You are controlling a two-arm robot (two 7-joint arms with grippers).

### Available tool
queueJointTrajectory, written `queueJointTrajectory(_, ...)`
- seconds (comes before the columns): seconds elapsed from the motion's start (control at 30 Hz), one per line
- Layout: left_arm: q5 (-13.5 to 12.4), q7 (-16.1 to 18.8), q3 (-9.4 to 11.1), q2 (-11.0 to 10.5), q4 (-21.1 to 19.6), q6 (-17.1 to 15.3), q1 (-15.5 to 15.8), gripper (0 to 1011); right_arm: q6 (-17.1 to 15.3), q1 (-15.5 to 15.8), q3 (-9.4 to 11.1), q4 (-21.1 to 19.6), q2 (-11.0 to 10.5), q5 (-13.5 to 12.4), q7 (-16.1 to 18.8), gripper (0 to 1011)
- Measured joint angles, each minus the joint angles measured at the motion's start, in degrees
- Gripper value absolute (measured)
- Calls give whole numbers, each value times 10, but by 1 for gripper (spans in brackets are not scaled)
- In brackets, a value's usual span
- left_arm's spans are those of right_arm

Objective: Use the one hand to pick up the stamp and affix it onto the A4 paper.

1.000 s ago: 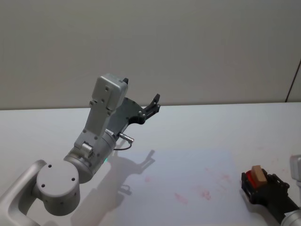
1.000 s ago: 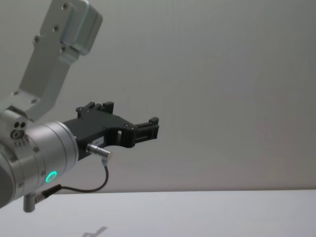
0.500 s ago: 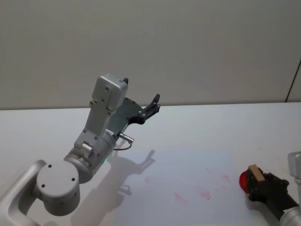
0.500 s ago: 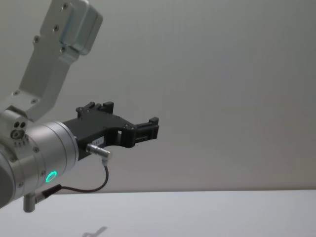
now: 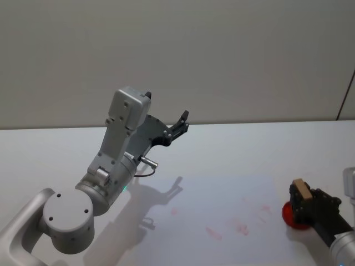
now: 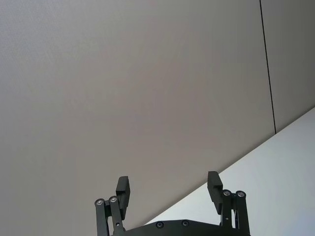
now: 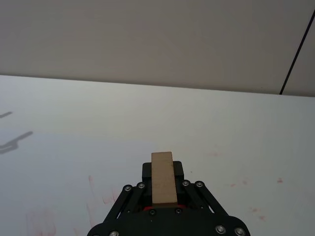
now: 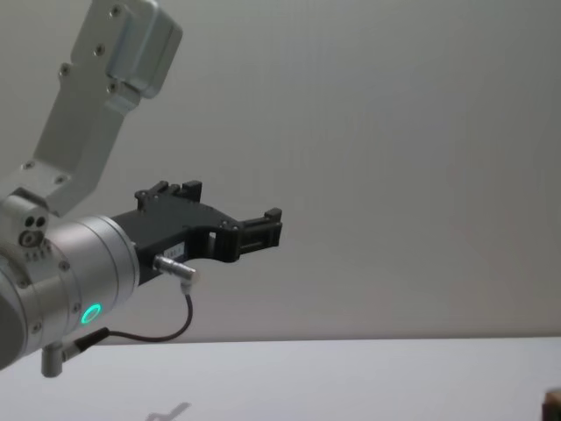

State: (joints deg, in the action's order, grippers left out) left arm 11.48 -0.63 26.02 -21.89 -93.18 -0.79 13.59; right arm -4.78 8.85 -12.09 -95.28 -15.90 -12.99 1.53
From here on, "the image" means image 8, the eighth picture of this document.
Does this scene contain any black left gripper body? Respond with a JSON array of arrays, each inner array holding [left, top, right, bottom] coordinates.
[[110, 200, 241, 287]]

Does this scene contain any thin dark gripper cable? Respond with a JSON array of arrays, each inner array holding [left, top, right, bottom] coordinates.
[[40, 254, 202, 378]]

